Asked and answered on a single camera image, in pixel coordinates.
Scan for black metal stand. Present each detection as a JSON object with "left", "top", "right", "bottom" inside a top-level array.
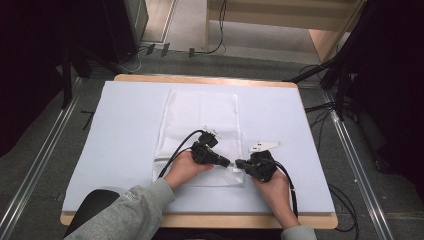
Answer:
[
  {"left": 60, "top": 49, "right": 74, "bottom": 110},
  {"left": 282, "top": 54, "right": 355, "bottom": 122}
]

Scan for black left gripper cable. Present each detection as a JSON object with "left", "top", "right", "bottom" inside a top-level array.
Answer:
[
  {"left": 157, "top": 129, "right": 205, "bottom": 180},
  {"left": 167, "top": 146, "right": 194, "bottom": 169}
]

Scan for wooden table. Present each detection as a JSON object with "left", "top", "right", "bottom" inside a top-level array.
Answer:
[{"left": 59, "top": 73, "right": 339, "bottom": 231}]

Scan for black cabinet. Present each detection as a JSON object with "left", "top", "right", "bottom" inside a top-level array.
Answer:
[{"left": 98, "top": 0, "right": 150, "bottom": 65}]

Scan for light wooden desk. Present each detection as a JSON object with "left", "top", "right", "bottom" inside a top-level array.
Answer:
[{"left": 204, "top": 0, "right": 368, "bottom": 64}]

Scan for person's left hand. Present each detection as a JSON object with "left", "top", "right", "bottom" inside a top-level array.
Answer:
[{"left": 163, "top": 150, "right": 215, "bottom": 191}]

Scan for black hanging cable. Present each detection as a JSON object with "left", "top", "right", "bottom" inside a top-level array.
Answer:
[{"left": 195, "top": 0, "right": 228, "bottom": 56}]

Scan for white table cover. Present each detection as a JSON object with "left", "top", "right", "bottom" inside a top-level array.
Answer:
[{"left": 62, "top": 80, "right": 336, "bottom": 215}]

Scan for black floor cable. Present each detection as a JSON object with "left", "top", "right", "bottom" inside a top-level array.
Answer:
[
  {"left": 328, "top": 182, "right": 360, "bottom": 234},
  {"left": 304, "top": 100, "right": 338, "bottom": 152}
]

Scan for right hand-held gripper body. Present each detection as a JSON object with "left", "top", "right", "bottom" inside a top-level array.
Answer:
[{"left": 244, "top": 140, "right": 282, "bottom": 184}]

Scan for black curtain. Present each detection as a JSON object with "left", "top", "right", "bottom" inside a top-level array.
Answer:
[
  {"left": 336, "top": 0, "right": 424, "bottom": 201},
  {"left": 0, "top": 0, "right": 111, "bottom": 158}
]

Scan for aluminium floor rail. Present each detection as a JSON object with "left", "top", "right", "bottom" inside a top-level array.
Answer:
[
  {"left": 320, "top": 89, "right": 397, "bottom": 240},
  {"left": 0, "top": 77, "right": 83, "bottom": 240}
]

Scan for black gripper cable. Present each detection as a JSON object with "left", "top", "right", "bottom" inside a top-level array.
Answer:
[
  {"left": 167, "top": 146, "right": 194, "bottom": 169},
  {"left": 273, "top": 160, "right": 300, "bottom": 220},
  {"left": 157, "top": 129, "right": 205, "bottom": 180}
]

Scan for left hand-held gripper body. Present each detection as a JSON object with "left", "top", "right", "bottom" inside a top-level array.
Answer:
[{"left": 190, "top": 126, "right": 222, "bottom": 166}]

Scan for white floor cable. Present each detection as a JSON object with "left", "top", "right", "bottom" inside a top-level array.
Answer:
[{"left": 124, "top": 45, "right": 148, "bottom": 75}]

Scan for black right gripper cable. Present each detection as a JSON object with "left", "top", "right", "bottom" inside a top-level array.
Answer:
[{"left": 273, "top": 160, "right": 300, "bottom": 220}]

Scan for person's right hand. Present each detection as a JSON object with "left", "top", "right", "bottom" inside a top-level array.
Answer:
[{"left": 250, "top": 169, "right": 292, "bottom": 205}]

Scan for white mesh laundry bag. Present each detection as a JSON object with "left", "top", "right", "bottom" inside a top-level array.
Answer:
[{"left": 152, "top": 89, "right": 246, "bottom": 188}]

